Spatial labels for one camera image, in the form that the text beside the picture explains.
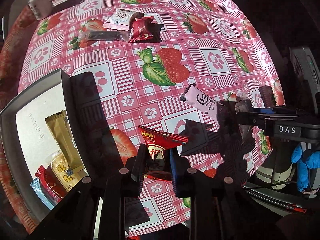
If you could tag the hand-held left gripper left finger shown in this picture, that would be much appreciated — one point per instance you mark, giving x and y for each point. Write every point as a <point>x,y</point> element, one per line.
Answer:
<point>140,165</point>

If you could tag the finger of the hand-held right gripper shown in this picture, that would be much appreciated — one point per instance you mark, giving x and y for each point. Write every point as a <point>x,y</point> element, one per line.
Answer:
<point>275,110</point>
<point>250,118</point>

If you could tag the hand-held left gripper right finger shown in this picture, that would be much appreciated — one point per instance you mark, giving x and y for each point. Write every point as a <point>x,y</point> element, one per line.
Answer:
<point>175,172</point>

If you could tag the red triangular snack packet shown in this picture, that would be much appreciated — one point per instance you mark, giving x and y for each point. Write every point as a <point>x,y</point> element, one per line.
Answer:
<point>160,136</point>

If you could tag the pink snack packet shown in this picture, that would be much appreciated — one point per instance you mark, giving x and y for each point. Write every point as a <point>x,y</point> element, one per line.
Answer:
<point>202,102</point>

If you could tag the grey tray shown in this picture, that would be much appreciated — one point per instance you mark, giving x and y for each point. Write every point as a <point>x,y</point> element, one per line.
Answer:
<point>30,120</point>

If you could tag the person's right hand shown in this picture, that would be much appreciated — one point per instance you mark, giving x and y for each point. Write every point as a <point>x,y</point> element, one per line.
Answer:
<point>306,165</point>

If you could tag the yellow printed snack packet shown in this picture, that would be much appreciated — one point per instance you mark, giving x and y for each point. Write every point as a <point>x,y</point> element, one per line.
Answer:
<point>62,171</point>

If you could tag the red and black pen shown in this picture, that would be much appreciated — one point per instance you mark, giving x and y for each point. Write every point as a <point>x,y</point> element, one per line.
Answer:
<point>297,208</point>

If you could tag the gold snack packet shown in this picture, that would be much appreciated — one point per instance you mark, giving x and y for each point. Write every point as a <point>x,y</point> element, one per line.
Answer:
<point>60,135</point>

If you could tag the light blue snack packet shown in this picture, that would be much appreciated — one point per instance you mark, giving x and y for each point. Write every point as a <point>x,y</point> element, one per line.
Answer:
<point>41,193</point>

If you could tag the strawberry printed pink tablecloth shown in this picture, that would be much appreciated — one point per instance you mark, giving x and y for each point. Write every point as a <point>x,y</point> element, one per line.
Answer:
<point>160,62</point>

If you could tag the clear packet with dark bar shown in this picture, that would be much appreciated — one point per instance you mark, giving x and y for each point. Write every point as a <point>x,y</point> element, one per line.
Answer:
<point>102,35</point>

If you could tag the dark red snack packet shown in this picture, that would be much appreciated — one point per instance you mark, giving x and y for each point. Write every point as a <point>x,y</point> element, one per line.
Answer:
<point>141,30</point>

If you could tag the white cranberry snack packet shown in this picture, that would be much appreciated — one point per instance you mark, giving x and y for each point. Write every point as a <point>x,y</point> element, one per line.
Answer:
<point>120,18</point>

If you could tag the white printed mug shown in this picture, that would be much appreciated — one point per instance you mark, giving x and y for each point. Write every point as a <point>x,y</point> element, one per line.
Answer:
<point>40,5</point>

